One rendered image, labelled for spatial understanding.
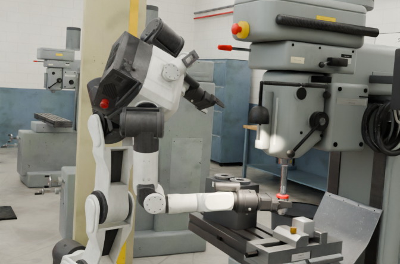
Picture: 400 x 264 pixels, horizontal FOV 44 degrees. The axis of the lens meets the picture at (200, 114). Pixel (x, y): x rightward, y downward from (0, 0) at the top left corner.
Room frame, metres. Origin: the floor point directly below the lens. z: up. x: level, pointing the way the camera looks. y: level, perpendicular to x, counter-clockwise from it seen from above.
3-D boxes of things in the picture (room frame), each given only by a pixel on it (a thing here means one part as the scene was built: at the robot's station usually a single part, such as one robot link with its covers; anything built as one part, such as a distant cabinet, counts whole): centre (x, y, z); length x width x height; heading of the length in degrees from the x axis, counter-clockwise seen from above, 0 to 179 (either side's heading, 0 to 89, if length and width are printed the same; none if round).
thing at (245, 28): (1.75, -0.13, 1.76); 0.06 x 0.02 x 0.06; 28
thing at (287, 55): (1.88, -0.37, 1.68); 0.34 x 0.24 x 0.10; 118
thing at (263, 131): (1.80, -0.24, 1.44); 0.04 x 0.04 x 0.21; 28
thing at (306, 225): (1.74, -0.39, 1.07); 0.06 x 0.05 x 0.06; 31
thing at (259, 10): (1.86, -0.35, 1.81); 0.47 x 0.26 x 0.16; 118
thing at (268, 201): (1.84, -0.24, 1.13); 0.13 x 0.12 x 0.10; 8
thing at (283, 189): (1.86, -0.33, 1.22); 0.03 x 0.03 x 0.11
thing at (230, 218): (2.15, -0.16, 1.06); 0.22 x 0.12 x 0.20; 40
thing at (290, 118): (1.86, -0.34, 1.47); 0.21 x 0.19 x 0.32; 28
